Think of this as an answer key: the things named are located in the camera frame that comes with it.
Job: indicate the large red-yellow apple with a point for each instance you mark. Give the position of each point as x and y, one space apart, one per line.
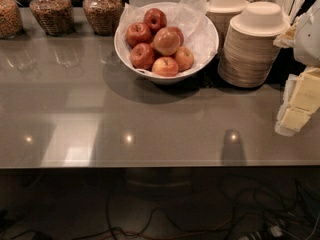
166 41

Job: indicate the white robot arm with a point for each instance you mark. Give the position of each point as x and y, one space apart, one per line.
304 38

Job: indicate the white ceramic bowl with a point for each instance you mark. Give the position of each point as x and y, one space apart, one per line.
126 55

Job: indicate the red-yellow apple right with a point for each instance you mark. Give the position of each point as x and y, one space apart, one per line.
184 58

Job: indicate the red-yellow apple front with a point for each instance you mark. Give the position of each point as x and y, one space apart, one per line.
166 67

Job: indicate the red apple behind centre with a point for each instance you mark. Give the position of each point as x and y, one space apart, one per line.
179 33

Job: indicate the red apple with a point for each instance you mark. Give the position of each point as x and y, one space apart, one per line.
138 32
142 56
155 19
179 33

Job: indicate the red apple front left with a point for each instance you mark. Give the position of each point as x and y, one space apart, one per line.
142 56

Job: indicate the red apple top back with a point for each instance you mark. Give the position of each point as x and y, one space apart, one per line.
155 19

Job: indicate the red apple left back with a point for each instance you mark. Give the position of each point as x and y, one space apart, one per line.
138 32

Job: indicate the front stack of paper bowls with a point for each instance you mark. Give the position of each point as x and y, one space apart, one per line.
248 52

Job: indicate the stack of paper bowls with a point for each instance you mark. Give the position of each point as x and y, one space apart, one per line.
220 12
248 52

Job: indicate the white power adapter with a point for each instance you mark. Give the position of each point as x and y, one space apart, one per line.
275 231

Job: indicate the rear stack of paper bowls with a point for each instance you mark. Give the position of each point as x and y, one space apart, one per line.
220 12

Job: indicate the white tissue paper liner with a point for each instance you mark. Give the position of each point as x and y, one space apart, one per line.
196 27

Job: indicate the right glass cereal jar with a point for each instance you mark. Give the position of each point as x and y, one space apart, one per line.
103 15

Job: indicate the glass cereal jar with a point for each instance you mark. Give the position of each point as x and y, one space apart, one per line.
55 17
10 19
103 15

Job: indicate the middle glass cereal jar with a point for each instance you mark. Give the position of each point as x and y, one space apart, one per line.
55 17

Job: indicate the left glass cereal jar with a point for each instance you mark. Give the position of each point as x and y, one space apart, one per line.
10 19

